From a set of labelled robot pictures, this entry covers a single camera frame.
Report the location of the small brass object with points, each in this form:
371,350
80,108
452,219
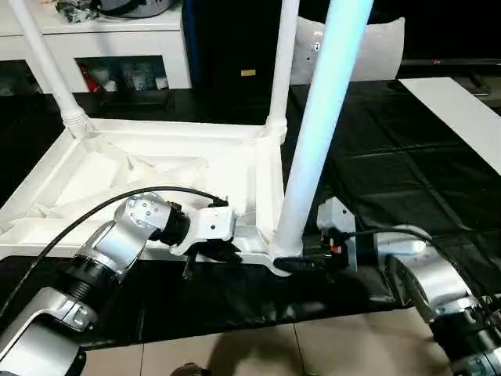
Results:
247,73

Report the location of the black crumpled bag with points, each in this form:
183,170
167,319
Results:
74,9

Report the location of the black mat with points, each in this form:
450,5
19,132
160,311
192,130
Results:
411,164

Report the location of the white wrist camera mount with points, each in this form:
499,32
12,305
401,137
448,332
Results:
211,225
336,213

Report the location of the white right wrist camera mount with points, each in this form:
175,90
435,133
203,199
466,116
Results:
336,213

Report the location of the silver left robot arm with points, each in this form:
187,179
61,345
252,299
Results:
113,243

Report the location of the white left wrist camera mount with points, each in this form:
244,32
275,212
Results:
211,225

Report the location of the white plastic table top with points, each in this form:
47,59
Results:
156,156

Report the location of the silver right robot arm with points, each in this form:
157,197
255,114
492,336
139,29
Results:
434,274

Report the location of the white cabinet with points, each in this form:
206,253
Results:
137,43

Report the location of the brown round object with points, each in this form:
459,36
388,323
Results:
192,370

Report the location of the black cabinet blue edge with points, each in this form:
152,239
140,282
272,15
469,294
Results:
231,39

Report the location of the grey helmet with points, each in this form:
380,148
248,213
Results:
137,7

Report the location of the black bar pink mark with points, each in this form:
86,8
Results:
450,62

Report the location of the black television stand foot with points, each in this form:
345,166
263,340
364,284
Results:
479,84

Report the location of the white plastic table leg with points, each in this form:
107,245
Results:
321,117
47,74
282,58

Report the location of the red bottle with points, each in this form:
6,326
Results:
89,78

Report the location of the grey pillow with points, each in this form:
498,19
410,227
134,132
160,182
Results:
383,47

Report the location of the small white jar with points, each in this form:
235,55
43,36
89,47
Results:
161,82
110,85

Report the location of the white flat board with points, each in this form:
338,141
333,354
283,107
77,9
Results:
458,113

